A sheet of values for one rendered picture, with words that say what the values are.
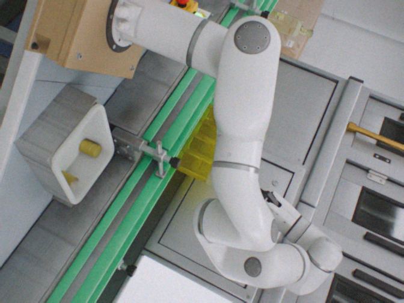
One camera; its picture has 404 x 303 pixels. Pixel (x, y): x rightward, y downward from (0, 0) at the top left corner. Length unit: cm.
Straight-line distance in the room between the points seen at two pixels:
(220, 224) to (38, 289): 48
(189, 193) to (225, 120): 65
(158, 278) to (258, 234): 54
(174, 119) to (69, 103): 31
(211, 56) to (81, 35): 23
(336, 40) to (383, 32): 77
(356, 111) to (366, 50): 484
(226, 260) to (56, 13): 55
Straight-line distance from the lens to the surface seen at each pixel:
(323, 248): 102
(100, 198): 107
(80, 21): 72
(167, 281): 117
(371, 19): 693
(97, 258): 104
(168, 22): 77
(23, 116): 85
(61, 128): 85
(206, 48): 75
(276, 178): 132
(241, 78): 64
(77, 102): 88
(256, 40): 66
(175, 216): 123
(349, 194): 142
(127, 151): 106
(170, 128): 106
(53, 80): 88
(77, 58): 74
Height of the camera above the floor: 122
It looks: 11 degrees down
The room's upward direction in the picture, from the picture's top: 115 degrees clockwise
